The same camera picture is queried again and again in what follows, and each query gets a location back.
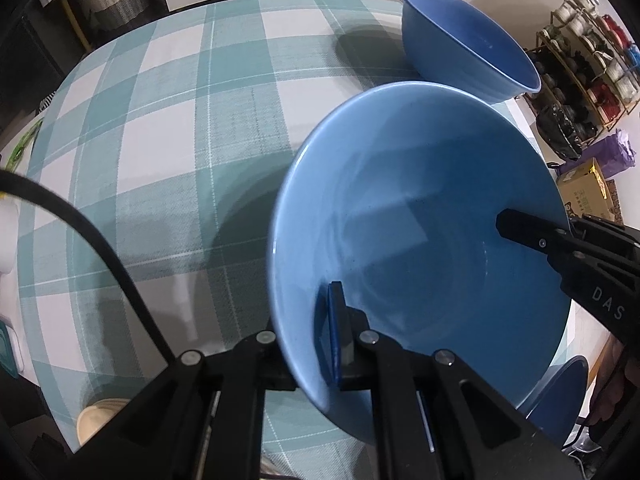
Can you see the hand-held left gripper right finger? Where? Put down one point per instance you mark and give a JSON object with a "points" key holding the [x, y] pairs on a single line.
{"points": [[334, 340]]}

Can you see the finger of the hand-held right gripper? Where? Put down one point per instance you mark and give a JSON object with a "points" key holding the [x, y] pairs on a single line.
{"points": [[610, 230], [525, 232]]}

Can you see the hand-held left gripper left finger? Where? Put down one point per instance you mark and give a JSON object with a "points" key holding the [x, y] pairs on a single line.
{"points": [[260, 360]]}

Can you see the blue bowl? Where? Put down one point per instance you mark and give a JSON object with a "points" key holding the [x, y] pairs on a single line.
{"points": [[555, 400], [465, 35], [425, 200]]}

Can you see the cream plate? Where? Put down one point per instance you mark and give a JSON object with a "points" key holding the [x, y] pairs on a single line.
{"points": [[107, 407], [87, 430]]}

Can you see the person's right hand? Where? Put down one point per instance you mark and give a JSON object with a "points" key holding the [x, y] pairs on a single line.
{"points": [[612, 390]]}

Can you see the cardboard box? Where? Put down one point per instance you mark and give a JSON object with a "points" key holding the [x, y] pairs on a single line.
{"points": [[585, 190]]}

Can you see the purple bag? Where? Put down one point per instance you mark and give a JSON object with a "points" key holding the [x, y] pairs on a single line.
{"points": [[615, 152]]}

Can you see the black plastic bag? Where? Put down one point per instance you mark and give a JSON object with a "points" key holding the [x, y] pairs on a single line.
{"points": [[560, 130]]}

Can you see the rows of shoes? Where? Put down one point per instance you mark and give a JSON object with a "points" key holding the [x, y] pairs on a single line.
{"points": [[607, 95]]}

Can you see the teal checked tablecloth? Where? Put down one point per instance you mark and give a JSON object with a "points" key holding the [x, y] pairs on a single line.
{"points": [[165, 135]]}

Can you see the green knife sheath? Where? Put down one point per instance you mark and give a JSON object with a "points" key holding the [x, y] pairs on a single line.
{"points": [[25, 145]]}

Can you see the black cabinet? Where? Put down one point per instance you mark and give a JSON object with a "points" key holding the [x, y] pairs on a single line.
{"points": [[30, 55]]}

